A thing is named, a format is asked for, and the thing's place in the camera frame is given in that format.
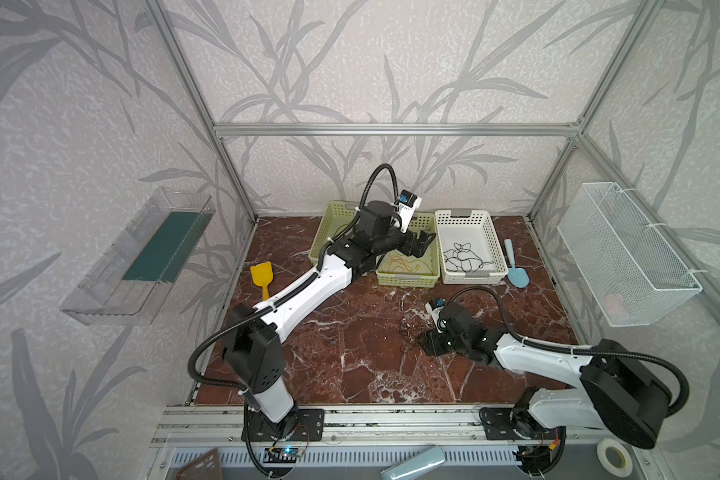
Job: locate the light blue plastic scoop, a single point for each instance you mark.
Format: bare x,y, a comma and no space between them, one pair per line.
518,277

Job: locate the white perforated basket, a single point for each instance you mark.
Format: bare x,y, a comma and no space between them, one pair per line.
469,248

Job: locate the clear plastic wall shelf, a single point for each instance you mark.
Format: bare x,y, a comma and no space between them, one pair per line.
131,281

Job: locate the brown perforated board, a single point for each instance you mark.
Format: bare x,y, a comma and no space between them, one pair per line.
206,467

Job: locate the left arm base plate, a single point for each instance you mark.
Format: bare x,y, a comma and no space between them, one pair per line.
300,424

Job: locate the left green perforated basket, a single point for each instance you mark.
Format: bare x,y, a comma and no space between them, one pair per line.
337,215

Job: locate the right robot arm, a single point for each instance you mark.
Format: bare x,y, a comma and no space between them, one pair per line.
607,387

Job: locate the pink object in mesh basket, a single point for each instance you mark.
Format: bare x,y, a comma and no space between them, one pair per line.
615,307

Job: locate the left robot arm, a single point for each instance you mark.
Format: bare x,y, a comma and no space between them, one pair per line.
253,344

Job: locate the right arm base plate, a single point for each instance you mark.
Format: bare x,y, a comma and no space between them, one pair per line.
498,423

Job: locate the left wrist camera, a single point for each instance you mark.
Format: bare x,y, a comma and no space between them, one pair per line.
406,207

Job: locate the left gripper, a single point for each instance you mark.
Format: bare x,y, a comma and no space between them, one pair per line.
411,243

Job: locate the white tape roll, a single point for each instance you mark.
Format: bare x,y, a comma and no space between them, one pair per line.
614,458

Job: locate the green perforated basket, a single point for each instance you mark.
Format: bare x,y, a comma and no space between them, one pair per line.
398,270
337,215

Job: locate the white wire mesh basket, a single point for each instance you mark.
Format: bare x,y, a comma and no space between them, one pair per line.
618,250

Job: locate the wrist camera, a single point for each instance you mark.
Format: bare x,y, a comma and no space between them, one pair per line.
434,308
406,207

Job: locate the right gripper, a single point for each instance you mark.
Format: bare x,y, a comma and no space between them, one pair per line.
436,341

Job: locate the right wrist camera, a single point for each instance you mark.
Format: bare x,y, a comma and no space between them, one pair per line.
434,308

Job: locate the middle green perforated basket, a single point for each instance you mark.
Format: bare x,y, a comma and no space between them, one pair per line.
398,270

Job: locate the light blue flat bar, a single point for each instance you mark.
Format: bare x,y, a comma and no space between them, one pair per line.
417,466

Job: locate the yellow plastic scoop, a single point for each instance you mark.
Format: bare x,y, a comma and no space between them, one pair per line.
262,275

